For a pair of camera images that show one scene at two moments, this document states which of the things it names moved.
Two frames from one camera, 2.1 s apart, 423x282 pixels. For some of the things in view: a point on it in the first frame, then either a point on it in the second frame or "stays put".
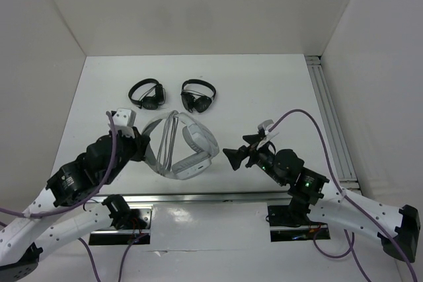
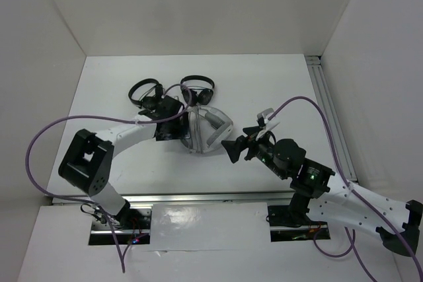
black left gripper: [139, 143] → [181, 131]
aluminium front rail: [133, 199] stays put
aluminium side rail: [341, 155] stays put
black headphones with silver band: [152, 98] stays put
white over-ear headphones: [181, 146] → [209, 128]
